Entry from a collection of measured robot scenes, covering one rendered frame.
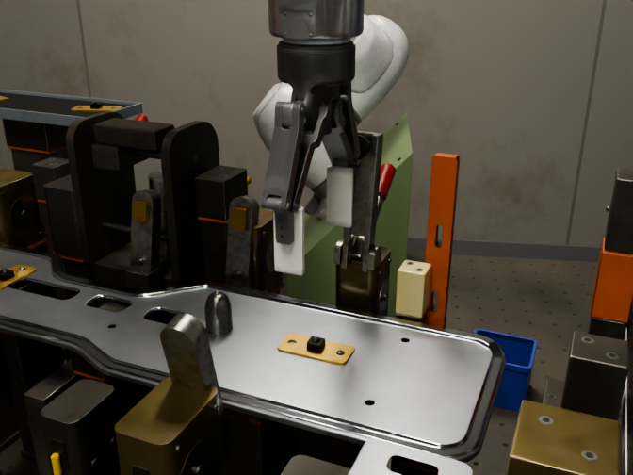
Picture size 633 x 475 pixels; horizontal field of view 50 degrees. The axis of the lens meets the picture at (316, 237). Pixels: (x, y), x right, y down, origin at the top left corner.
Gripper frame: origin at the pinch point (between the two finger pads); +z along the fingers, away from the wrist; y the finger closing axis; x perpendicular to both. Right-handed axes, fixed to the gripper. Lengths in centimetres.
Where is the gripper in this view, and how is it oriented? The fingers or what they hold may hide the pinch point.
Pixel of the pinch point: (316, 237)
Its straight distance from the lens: 72.2
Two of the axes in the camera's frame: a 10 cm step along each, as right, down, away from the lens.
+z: 0.0, 9.2, 3.9
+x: 9.2, 1.5, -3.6
